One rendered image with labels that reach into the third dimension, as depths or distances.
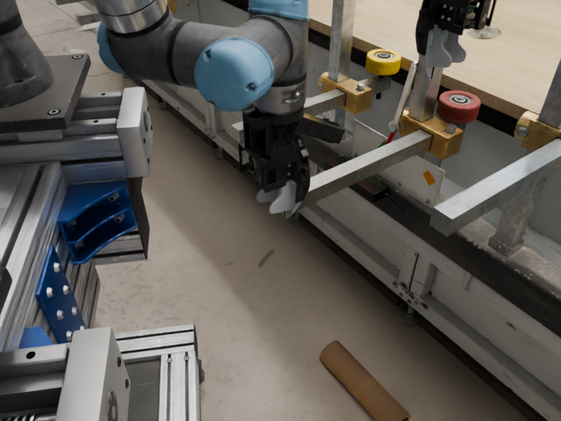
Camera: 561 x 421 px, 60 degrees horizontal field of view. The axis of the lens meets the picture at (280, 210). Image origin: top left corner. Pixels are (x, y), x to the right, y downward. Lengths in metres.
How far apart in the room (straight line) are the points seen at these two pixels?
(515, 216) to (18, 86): 0.82
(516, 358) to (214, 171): 1.53
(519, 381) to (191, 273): 1.13
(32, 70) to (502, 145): 0.94
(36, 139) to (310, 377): 1.10
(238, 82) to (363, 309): 1.34
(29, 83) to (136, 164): 0.18
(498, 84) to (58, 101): 0.86
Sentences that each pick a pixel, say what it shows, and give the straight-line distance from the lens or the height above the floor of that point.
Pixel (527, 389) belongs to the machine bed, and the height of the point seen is 0.15.
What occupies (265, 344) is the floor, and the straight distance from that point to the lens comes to 1.66.
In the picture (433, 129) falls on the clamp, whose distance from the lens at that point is 1.01.
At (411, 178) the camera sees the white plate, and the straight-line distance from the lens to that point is 1.08.
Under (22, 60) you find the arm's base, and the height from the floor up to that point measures 1.09.
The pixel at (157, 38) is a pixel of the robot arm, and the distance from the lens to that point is 0.60.
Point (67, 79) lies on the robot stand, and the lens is 0.82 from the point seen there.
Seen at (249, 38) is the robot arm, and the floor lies 1.16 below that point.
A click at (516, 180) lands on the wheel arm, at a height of 0.96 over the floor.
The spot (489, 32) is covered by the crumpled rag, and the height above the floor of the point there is 0.91.
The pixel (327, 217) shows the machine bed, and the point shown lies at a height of 0.17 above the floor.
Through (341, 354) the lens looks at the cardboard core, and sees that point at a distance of 1.55.
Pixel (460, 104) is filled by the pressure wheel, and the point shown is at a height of 0.91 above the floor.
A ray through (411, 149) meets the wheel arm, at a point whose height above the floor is 0.85.
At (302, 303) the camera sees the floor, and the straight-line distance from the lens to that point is 1.76.
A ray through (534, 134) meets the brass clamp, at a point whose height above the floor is 0.95.
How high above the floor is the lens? 1.35
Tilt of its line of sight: 39 degrees down
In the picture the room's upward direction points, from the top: straight up
